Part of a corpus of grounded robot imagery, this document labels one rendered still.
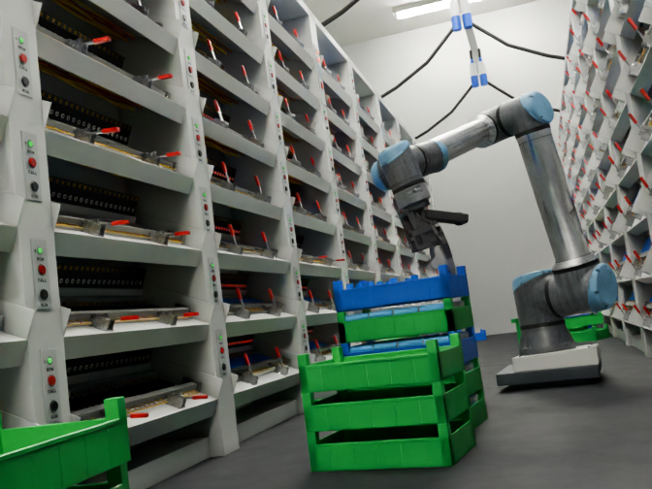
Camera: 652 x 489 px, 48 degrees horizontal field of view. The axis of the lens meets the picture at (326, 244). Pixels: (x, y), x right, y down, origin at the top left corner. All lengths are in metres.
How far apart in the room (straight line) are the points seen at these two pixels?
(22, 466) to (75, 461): 0.09
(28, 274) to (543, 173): 1.66
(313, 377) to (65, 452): 0.77
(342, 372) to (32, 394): 0.59
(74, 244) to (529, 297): 1.59
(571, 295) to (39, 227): 1.68
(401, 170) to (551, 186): 0.69
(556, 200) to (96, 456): 1.85
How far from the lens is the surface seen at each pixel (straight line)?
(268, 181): 2.64
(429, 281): 1.81
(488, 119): 2.52
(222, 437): 1.94
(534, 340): 2.57
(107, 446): 0.95
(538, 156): 2.48
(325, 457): 1.57
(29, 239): 1.36
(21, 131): 1.40
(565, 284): 2.49
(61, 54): 1.59
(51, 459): 0.85
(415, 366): 1.47
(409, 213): 1.94
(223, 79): 2.34
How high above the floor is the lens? 0.30
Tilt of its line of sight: 6 degrees up
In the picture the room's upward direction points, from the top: 7 degrees counter-clockwise
